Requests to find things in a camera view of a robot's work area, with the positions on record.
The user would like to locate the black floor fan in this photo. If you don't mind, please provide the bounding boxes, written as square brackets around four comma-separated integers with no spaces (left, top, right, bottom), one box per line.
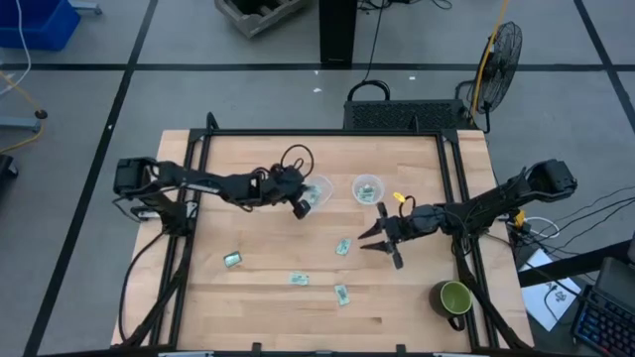
[454,21,524,134]

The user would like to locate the black mesh computer case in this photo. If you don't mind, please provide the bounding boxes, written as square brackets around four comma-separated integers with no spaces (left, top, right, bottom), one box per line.
[341,98,472,133]

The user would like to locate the black backlit keyboard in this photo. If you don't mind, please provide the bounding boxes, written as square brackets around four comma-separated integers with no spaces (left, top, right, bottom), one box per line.
[569,285,635,357]

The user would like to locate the white coiled cable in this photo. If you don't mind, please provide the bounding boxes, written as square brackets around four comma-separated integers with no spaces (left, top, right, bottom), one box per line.
[523,215,562,240]

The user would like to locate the grey stand base with caster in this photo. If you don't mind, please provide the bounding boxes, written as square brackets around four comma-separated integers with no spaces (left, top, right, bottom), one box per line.
[0,109,50,134]

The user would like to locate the black aluminium table frame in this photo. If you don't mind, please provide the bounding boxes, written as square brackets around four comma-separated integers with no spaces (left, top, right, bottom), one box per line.
[148,111,502,357]

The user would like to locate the clear round plastic container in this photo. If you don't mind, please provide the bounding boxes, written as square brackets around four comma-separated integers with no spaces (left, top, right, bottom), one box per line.
[351,174,387,206]

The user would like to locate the blue plastic bin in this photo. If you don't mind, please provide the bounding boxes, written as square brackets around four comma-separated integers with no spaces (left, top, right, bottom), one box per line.
[0,0,81,52]

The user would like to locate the white paper sheet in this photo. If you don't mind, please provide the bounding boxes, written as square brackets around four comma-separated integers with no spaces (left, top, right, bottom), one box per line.
[519,247,582,333]

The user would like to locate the dark flat screen device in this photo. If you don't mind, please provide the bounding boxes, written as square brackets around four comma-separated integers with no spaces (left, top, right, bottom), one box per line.
[592,256,635,308]

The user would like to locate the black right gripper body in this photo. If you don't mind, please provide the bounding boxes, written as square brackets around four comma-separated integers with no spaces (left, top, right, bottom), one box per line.
[375,201,418,271]

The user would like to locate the grey crate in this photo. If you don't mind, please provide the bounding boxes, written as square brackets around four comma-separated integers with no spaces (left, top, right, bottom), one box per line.
[213,0,318,40]

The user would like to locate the black looped cable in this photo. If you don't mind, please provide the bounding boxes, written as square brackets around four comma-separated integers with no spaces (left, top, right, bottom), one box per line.
[345,0,393,103]

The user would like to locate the clear oblong plastic container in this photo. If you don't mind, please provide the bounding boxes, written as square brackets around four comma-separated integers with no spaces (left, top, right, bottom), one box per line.
[301,174,334,215]

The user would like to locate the grey stand leg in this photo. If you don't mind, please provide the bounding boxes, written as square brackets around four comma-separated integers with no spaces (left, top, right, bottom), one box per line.
[68,0,104,16]

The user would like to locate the dark mug green inside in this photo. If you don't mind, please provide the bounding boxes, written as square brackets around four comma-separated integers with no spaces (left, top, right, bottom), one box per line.
[429,280,474,332]

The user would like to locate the white thin cable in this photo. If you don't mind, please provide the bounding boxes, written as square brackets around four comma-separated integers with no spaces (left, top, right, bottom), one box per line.
[0,0,34,98]

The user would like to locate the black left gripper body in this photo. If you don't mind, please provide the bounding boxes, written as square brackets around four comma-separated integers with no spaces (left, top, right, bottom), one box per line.
[262,166,313,220]

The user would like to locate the black floor object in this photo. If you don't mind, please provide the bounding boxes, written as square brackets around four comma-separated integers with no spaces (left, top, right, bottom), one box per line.
[0,154,20,180]

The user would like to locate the black square pillar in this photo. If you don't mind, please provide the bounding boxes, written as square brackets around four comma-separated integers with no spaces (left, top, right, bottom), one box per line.
[318,0,359,65]

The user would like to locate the yellow floor cable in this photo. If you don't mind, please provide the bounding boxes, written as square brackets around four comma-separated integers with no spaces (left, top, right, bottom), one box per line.
[0,68,49,155]

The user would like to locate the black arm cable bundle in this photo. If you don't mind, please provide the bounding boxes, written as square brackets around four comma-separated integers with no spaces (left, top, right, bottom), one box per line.
[117,230,194,348]
[453,237,535,351]

